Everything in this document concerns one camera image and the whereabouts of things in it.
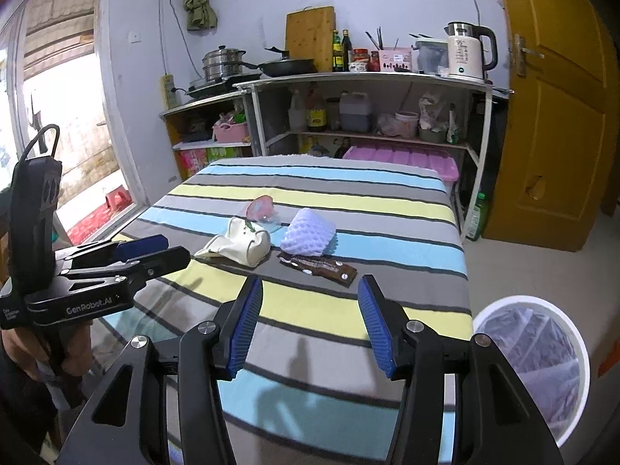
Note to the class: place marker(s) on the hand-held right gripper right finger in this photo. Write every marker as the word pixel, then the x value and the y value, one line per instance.
pixel 375 334

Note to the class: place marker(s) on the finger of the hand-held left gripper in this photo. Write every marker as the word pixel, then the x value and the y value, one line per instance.
pixel 140 246
pixel 164 259

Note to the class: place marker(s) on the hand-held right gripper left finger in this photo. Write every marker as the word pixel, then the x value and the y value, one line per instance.
pixel 244 329

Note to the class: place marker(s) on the brown snack wrapper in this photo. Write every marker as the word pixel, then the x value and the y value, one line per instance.
pixel 319 267

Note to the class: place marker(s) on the pink clear plastic wrapper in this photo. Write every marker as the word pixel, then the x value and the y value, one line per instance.
pixel 259 208

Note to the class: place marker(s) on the white foam fruit net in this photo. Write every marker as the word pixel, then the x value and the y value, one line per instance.
pixel 310 232

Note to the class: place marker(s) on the white trash bin with liner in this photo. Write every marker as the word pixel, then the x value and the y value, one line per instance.
pixel 533 348

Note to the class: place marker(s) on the person's left hand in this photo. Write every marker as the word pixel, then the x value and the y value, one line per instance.
pixel 24 348

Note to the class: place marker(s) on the red plastic stool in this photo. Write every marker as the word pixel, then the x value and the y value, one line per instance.
pixel 118 198

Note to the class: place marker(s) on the striped tablecloth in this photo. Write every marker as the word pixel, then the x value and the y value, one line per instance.
pixel 315 310

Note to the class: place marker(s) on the cream crumpled cloth bag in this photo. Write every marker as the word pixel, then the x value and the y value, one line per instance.
pixel 242 244

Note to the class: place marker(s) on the colourful printed carton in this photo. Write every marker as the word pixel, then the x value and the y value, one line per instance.
pixel 198 161

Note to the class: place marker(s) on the large window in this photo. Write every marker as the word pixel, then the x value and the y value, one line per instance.
pixel 72 106

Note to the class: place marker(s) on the pink plastic basket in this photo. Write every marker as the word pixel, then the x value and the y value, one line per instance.
pixel 231 132

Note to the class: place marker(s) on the green plastic bottle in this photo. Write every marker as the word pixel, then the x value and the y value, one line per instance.
pixel 477 218

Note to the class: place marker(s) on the low white shelf unit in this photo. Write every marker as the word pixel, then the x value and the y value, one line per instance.
pixel 203 104

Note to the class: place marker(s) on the cream power strip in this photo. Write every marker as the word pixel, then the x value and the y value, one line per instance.
pixel 168 92

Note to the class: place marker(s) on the black induction cooker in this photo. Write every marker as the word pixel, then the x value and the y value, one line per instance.
pixel 218 88

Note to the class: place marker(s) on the pink plastic crate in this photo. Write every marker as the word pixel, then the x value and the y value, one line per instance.
pixel 402 159

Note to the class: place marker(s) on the white plastic bottle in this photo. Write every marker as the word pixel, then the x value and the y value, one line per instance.
pixel 297 116

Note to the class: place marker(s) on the steel steamer pot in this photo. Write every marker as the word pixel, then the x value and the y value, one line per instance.
pixel 223 64

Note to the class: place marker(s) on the green bowl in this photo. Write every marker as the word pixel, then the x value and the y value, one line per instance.
pixel 432 135

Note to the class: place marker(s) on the soy sauce bottle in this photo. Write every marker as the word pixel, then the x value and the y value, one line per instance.
pixel 316 114

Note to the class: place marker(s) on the pink plastic bucket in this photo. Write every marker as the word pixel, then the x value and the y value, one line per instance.
pixel 407 123

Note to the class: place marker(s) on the green and white bottle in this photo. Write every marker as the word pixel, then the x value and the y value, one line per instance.
pixel 453 126

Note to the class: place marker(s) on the black frying pan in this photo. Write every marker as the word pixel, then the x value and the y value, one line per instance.
pixel 288 67

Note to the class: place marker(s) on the crumpled plastic bags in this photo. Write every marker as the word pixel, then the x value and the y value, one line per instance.
pixel 432 109

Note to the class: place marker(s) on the white metal shelf unit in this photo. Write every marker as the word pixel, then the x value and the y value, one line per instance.
pixel 363 79

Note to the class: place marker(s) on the wooden cutting board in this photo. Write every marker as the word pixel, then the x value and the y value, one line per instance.
pixel 310 38

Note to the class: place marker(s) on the green glass bottle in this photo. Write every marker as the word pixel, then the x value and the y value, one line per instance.
pixel 337 55

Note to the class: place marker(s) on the red sauce jar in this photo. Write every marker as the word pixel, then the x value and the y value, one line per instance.
pixel 374 61
pixel 361 60

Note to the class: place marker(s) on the yellow wooden door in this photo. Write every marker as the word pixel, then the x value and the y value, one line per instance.
pixel 557 131

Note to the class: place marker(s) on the dark glass bottle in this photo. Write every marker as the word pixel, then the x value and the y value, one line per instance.
pixel 347 55

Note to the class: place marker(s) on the pink utensil holder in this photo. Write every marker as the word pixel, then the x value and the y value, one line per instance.
pixel 395 61

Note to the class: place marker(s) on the clear storage container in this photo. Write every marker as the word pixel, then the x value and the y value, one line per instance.
pixel 431 57

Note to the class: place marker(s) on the white electric kettle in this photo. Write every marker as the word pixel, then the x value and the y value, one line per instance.
pixel 465 55

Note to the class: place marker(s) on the chopsticks bundle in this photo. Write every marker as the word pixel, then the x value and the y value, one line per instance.
pixel 379 38

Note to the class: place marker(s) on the white wall switch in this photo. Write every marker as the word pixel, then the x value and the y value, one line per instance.
pixel 133 37

